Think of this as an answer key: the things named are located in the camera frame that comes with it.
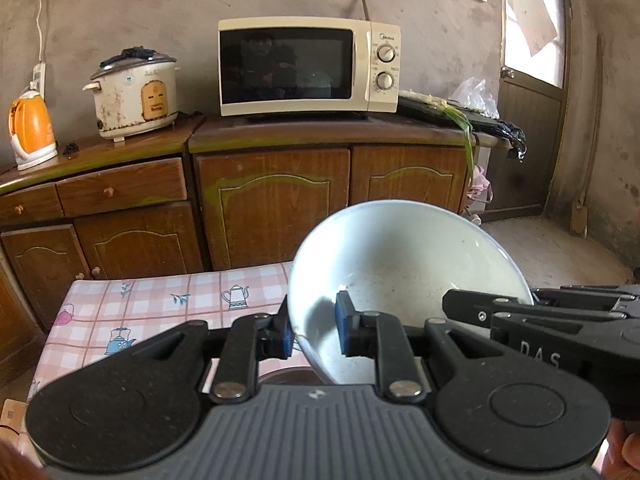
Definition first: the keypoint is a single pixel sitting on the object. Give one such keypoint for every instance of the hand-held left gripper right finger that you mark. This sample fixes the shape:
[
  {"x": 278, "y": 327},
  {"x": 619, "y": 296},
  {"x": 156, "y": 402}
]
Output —
[{"x": 344, "y": 325}]

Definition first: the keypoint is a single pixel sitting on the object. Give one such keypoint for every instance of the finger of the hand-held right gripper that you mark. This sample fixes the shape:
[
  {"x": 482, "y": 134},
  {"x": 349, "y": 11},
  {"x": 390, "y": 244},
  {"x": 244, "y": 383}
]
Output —
[
  {"x": 480, "y": 310},
  {"x": 600, "y": 296}
]

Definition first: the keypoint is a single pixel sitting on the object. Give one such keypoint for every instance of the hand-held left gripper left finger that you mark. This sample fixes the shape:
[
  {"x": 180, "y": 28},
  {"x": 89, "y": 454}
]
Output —
[{"x": 286, "y": 332}]

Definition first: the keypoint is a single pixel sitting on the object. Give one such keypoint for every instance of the white bowl with green print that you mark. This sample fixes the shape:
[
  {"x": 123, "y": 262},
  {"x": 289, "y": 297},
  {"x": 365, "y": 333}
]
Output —
[{"x": 400, "y": 250}]

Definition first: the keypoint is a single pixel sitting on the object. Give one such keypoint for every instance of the person's right hand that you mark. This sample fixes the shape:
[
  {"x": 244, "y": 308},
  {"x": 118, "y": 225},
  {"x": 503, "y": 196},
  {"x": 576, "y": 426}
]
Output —
[{"x": 627, "y": 452}]

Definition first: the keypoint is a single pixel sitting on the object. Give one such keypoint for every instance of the wooden two-door cabinet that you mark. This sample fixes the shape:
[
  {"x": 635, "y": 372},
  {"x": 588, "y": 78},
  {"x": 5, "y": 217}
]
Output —
[{"x": 280, "y": 200}]

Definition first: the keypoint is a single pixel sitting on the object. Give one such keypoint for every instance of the pink checked teapot tablecloth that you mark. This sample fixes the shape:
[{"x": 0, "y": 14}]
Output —
[{"x": 150, "y": 310}]

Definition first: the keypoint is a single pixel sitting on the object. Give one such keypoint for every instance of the brown door with window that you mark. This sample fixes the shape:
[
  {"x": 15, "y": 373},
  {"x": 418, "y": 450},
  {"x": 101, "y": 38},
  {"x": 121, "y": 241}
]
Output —
[{"x": 530, "y": 150}]

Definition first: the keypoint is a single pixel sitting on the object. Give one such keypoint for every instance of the black crumpled cloth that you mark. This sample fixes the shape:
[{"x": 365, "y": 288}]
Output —
[{"x": 512, "y": 135}]

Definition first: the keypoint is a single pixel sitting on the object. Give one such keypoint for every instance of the green onion leaf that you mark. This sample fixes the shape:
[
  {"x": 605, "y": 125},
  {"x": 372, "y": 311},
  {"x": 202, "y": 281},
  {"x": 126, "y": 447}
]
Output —
[{"x": 462, "y": 125}]

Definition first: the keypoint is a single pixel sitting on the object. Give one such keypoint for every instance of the black flat tray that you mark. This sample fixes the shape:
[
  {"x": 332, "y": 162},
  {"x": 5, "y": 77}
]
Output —
[{"x": 430, "y": 110}]

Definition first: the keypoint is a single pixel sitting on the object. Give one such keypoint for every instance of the clear plastic bag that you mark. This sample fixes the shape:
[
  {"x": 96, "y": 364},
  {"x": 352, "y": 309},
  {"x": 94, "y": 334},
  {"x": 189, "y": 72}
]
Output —
[{"x": 475, "y": 97}]

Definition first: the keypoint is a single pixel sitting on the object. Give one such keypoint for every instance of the metal door knob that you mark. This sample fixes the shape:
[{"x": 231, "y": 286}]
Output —
[{"x": 508, "y": 74}]

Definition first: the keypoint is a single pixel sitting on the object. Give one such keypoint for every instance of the white microwave oven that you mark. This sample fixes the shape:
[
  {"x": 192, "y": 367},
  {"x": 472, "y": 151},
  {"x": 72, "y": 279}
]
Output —
[{"x": 285, "y": 67}]

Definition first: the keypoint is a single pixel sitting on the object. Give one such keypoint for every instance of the wooden single-door cabinet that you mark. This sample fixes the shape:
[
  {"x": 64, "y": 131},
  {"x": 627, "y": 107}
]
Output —
[{"x": 17, "y": 320}]

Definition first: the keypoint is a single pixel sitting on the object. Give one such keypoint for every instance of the white rice cooker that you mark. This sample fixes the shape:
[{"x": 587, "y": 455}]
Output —
[{"x": 135, "y": 100}]

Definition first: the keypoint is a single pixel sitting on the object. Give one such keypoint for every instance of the paper sheet on window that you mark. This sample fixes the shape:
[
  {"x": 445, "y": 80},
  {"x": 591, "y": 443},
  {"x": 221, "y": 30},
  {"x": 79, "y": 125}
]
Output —
[{"x": 532, "y": 20}]

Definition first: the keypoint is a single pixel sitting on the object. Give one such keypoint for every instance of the black cloth on rice cooker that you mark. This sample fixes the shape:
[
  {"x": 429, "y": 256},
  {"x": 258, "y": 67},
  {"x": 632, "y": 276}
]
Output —
[{"x": 135, "y": 56}]

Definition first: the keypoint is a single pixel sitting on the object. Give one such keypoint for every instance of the orange electric kettle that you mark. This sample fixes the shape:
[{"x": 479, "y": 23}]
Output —
[{"x": 32, "y": 130}]

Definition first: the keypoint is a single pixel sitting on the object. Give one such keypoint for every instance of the white power strip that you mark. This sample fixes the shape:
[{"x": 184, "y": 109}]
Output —
[{"x": 38, "y": 80}]

